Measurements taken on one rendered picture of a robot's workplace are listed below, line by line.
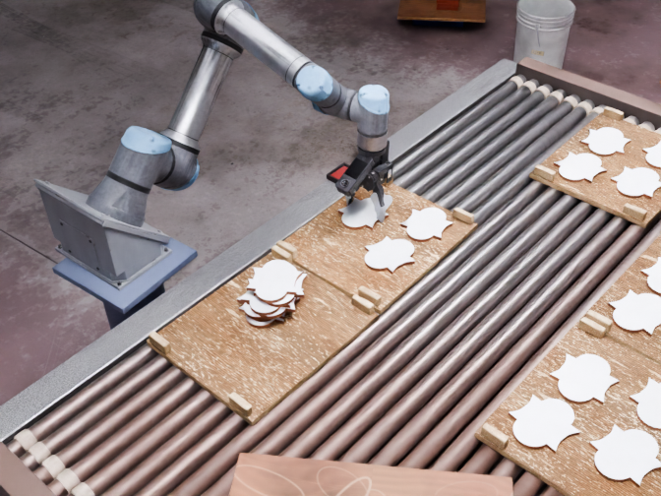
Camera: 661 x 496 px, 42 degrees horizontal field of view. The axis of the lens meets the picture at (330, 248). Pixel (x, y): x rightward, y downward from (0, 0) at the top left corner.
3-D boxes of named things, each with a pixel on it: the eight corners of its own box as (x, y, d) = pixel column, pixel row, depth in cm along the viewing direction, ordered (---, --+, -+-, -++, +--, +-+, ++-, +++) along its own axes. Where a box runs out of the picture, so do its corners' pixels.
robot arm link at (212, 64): (126, 174, 225) (209, -20, 223) (156, 184, 239) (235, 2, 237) (161, 191, 221) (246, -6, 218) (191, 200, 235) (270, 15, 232)
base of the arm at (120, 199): (73, 197, 214) (90, 161, 214) (111, 208, 228) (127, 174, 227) (116, 220, 208) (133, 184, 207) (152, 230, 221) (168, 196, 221)
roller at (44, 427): (6, 454, 181) (0, 440, 178) (513, 84, 288) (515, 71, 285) (20, 466, 179) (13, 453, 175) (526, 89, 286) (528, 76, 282)
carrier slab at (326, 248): (272, 253, 220) (272, 248, 219) (373, 178, 243) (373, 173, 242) (380, 315, 202) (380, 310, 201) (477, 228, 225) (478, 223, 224)
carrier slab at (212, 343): (147, 344, 197) (146, 340, 196) (273, 254, 220) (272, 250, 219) (252, 426, 179) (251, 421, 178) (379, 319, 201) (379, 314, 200)
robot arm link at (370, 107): (364, 79, 211) (395, 88, 208) (363, 118, 218) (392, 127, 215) (349, 93, 206) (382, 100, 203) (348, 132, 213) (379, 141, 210)
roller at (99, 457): (47, 495, 173) (41, 480, 170) (553, 98, 280) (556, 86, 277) (61, 509, 171) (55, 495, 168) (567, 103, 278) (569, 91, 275)
